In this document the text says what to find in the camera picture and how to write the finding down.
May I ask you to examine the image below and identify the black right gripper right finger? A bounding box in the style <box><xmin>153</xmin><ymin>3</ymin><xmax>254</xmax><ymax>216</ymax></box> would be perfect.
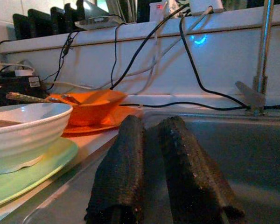
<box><xmin>157</xmin><ymin>116</ymin><xmax>246</xmax><ymax>224</ymax></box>

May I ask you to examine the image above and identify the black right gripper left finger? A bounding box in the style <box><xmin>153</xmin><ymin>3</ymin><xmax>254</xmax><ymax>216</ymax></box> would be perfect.
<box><xmin>84</xmin><ymin>114</ymin><xmax>147</xmax><ymax>224</ymax></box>

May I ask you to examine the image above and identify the green plate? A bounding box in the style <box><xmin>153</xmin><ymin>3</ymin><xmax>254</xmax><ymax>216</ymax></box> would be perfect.
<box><xmin>0</xmin><ymin>137</ymin><xmax>79</xmax><ymax>210</ymax></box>

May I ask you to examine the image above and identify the white ribbed bowl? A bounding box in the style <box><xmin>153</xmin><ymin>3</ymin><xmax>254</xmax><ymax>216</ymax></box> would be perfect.
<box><xmin>0</xmin><ymin>102</ymin><xmax>73</xmax><ymax>175</ymax></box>

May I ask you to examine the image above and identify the brass spoon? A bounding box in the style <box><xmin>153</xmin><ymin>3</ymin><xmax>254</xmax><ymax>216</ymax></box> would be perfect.
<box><xmin>6</xmin><ymin>91</ymin><xmax>83</xmax><ymax>105</ymax></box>

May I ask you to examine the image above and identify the orange plate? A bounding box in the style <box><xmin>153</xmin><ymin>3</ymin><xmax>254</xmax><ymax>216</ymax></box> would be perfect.
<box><xmin>63</xmin><ymin>105</ymin><xmax>144</xmax><ymax>134</ymax></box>

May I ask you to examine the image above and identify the steel sink basin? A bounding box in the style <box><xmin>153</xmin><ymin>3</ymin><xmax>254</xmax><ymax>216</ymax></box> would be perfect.
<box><xmin>21</xmin><ymin>109</ymin><xmax>280</xmax><ymax>224</ymax></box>

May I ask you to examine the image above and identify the orange bowl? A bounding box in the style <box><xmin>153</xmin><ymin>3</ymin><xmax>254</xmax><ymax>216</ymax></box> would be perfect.
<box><xmin>46</xmin><ymin>89</ymin><xmax>128</xmax><ymax>127</ymax></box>

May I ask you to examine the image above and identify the black power adapter brick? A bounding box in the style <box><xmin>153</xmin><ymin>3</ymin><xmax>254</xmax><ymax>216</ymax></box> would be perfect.
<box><xmin>0</xmin><ymin>74</ymin><xmax>47</xmax><ymax>94</ymax></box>

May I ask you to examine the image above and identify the white plug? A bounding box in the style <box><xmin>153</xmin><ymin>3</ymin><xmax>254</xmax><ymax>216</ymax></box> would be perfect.
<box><xmin>13</xmin><ymin>68</ymin><xmax>36</xmax><ymax>77</ymax></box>

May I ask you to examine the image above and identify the metal faucet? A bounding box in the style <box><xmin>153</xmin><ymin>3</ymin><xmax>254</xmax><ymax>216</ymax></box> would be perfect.
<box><xmin>235</xmin><ymin>0</ymin><xmax>275</xmax><ymax>117</ymax></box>

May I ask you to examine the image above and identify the black charger block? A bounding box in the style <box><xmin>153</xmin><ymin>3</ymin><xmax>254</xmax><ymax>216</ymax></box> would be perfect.
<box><xmin>28</xmin><ymin>8</ymin><xmax>54</xmax><ymax>38</ymax></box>
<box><xmin>13</xmin><ymin>13</ymin><xmax>33</xmax><ymax>41</ymax></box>
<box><xmin>64</xmin><ymin>2</ymin><xmax>84</xmax><ymax>32</ymax></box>
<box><xmin>50</xmin><ymin>6</ymin><xmax>70</xmax><ymax>35</ymax></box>

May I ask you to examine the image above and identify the white box with red mark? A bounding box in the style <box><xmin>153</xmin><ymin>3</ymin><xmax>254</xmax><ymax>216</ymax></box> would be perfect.
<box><xmin>149</xmin><ymin>1</ymin><xmax>170</xmax><ymax>23</ymax></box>

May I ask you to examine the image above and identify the white adapter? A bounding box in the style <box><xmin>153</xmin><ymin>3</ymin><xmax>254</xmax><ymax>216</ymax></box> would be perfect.
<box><xmin>189</xmin><ymin>0</ymin><xmax>224</xmax><ymax>15</ymax></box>

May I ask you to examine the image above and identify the black cable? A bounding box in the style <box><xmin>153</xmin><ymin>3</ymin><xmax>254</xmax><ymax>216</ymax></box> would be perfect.
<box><xmin>179</xmin><ymin>14</ymin><xmax>249</xmax><ymax>109</ymax></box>
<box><xmin>110</xmin><ymin>21</ymin><xmax>126</xmax><ymax>89</ymax></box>
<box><xmin>43</xmin><ymin>31</ymin><xmax>80</xmax><ymax>91</ymax></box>
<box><xmin>118</xmin><ymin>101</ymin><xmax>280</xmax><ymax>112</ymax></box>
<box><xmin>110</xmin><ymin>4</ymin><xmax>189</xmax><ymax>91</ymax></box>

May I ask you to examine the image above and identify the white cable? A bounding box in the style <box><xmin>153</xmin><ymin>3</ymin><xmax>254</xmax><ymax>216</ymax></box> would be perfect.
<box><xmin>43</xmin><ymin>6</ymin><xmax>214</xmax><ymax>91</ymax></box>
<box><xmin>135</xmin><ymin>1</ymin><xmax>170</xmax><ymax>94</ymax></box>

